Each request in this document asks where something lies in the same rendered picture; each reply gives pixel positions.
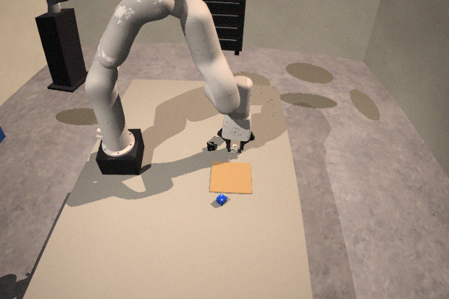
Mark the blue die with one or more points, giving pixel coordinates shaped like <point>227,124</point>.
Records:
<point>221,199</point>

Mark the tan square mat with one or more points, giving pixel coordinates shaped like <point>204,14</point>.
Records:
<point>230,177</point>

